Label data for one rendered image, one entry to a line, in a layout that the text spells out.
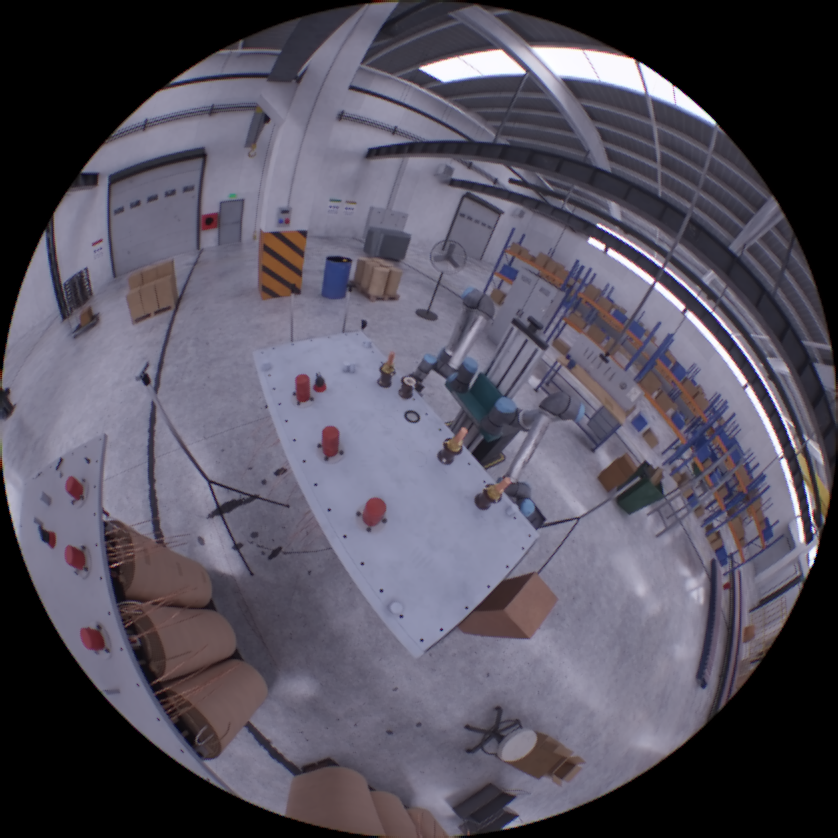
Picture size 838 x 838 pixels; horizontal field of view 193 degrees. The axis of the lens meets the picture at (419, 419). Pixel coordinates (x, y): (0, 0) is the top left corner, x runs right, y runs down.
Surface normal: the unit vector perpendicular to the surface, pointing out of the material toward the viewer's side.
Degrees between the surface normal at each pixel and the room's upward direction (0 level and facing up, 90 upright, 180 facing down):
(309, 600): 0
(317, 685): 0
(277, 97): 90
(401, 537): 0
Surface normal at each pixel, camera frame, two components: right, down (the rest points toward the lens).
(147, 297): 0.62, 0.69
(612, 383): -0.76, 0.29
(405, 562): 0.29, -0.65
